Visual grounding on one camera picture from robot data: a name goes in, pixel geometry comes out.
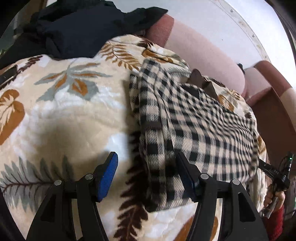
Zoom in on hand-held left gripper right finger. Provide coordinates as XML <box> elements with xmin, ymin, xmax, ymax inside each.
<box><xmin>176</xmin><ymin>152</ymin><xmax>270</xmax><ymax>241</ymax></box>

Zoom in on pile of dark clothes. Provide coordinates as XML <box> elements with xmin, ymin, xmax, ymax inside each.
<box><xmin>0</xmin><ymin>0</ymin><xmax>169</xmax><ymax>70</ymax></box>

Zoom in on person's right hand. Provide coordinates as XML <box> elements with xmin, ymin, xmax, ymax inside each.
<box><xmin>264</xmin><ymin>191</ymin><xmax>286</xmax><ymax>212</ymax></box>

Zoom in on black beige checked coat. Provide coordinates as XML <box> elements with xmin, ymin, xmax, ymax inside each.
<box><xmin>128</xmin><ymin>59</ymin><xmax>260</xmax><ymax>212</ymax></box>

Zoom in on pink brown sofa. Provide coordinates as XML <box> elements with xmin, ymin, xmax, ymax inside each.
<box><xmin>144</xmin><ymin>13</ymin><xmax>296</xmax><ymax>167</ymax></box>

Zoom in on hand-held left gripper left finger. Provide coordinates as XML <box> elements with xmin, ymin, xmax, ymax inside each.
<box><xmin>26</xmin><ymin>152</ymin><xmax>119</xmax><ymax>241</ymax></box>

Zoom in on dark flat object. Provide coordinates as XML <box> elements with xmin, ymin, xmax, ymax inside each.
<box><xmin>0</xmin><ymin>65</ymin><xmax>18</xmax><ymax>88</ymax></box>

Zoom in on person's right forearm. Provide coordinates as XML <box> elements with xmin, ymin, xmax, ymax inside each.
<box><xmin>263</xmin><ymin>205</ymin><xmax>285</xmax><ymax>241</ymax></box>

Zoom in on leaf print blanket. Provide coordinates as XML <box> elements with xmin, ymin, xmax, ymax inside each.
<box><xmin>0</xmin><ymin>35</ymin><xmax>273</xmax><ymax>241</ymax></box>

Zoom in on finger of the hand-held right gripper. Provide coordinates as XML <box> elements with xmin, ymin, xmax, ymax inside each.
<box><xmin>258</xmin><ymin>159</ymin><xmax>277</xmax><ymax>176</ymax></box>

